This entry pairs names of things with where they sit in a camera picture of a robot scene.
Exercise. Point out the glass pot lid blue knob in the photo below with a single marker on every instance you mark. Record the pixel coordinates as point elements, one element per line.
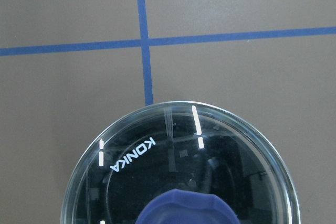
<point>180,162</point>

